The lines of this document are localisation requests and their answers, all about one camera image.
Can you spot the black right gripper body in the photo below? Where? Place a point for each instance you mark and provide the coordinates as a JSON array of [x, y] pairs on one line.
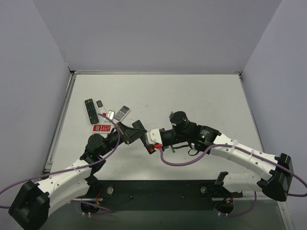
[[148, 145]]

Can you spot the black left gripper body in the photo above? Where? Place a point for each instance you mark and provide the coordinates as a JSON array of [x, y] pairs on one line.
[[123, 133]]

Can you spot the black multi-button remote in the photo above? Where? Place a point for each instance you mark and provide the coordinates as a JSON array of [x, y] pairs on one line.
[[91, 111]]

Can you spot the red and white remote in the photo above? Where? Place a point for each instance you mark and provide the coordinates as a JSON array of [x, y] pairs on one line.
[[101, 128]]

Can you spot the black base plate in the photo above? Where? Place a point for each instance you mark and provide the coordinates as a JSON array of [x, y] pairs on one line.
[[157, 195]]

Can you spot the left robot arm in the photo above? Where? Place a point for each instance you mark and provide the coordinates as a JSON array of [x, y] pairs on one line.
[[35, 202]]

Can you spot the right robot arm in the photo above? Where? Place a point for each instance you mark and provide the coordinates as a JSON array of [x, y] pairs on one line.
[[267, 173]]

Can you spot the grey and white remote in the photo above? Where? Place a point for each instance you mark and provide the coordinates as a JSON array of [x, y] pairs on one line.
[[122, 113]]

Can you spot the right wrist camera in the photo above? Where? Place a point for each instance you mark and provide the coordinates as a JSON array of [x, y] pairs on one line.
[[153, 136]]

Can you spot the slim white remote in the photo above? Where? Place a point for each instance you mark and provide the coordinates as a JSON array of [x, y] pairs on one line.
[[101, 107]]

